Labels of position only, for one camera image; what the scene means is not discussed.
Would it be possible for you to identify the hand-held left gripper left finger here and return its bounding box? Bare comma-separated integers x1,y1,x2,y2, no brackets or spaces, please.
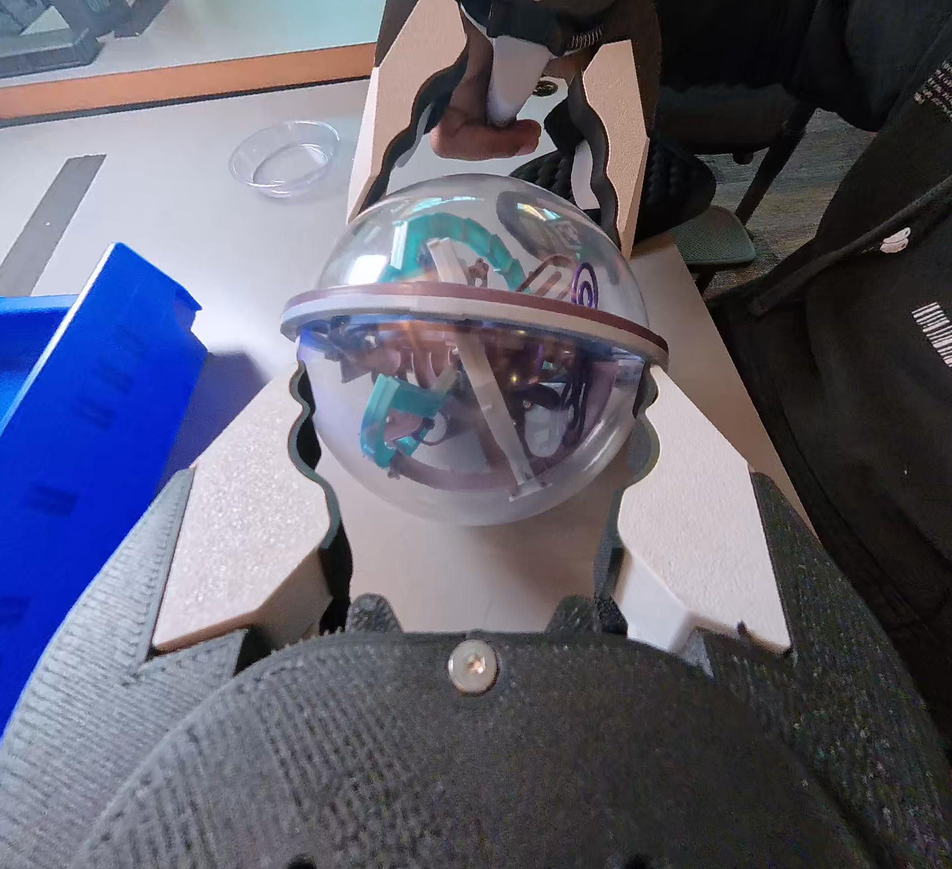
151,362,354,654

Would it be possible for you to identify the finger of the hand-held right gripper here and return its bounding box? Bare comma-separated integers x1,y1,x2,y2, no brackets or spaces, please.
545,38,652,258
347,0,480,223

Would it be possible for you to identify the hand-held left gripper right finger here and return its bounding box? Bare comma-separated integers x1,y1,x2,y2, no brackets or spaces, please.
595,369,792,656

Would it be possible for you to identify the clear plastic maze ball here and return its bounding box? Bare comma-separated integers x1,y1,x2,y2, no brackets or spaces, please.
281,173,669,528

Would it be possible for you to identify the person's right hand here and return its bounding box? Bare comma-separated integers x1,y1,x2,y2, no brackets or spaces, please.
430,39,544,162

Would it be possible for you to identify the black perforated chair armrest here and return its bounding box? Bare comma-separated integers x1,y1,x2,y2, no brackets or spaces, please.
513,132,718,245

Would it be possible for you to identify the grey-green chair seat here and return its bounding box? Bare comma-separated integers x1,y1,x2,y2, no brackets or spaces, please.
673,205,758,267

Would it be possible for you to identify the blue plastic bin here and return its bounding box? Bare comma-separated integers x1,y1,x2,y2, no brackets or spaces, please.
0,243,208,729

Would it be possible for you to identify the person's black printed hoodie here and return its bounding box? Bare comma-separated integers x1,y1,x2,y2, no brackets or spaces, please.
707,51,952,699

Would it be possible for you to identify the long black bar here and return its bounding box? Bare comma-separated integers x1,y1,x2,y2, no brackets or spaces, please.
0,28,104,80

